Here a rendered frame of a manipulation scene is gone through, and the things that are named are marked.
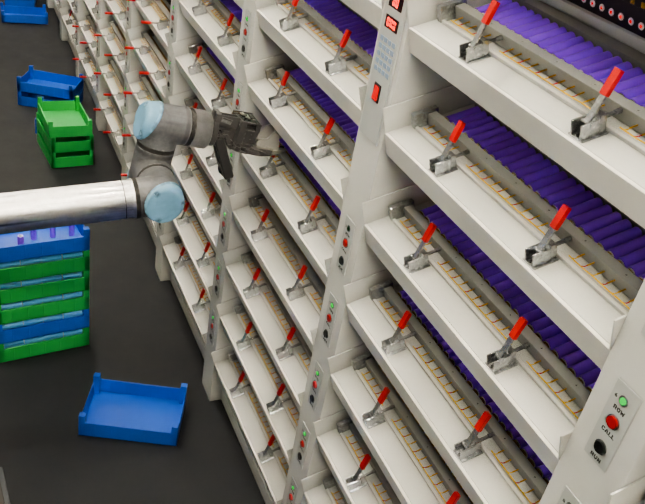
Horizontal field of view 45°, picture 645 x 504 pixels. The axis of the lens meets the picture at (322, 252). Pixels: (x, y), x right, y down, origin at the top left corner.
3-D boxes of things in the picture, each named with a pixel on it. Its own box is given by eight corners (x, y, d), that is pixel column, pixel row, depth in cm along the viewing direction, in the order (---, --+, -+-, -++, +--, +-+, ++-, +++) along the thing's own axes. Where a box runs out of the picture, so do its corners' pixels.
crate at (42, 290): (-6, 306, 246) (-8, 285, 241) (-18, 271, 260) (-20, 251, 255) (89, 289, 261) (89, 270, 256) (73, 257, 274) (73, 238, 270)
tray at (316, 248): (330, 293, 168) (324, 259, 162) (242, 163, 213) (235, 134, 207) (412, 261, 173) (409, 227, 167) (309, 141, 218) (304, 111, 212)
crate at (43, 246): (-9, 264, 237) (-11, 242, 233) (-21, 230, 251) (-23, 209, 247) (90, 250, 252) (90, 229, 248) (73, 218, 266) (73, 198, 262)
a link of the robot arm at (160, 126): (128, 130, 183) (138, 91, 178) (179, 139, 189) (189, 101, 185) (137, 148, 175) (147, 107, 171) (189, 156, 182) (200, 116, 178)
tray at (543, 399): (556, 479, 106) (563, 416, 98) (365, 242, 151) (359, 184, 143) (676, 422, 111) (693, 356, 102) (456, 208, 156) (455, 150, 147)
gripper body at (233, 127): (265, 126, 187) (218, 117, 180) (254, 157, 190) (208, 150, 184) (254, 112, 192) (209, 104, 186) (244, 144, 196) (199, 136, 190)
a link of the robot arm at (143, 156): (129, 200, 180) (142, 152, 174) (121, 177, 188) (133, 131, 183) (169, 205, 184) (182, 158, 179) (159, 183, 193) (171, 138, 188)
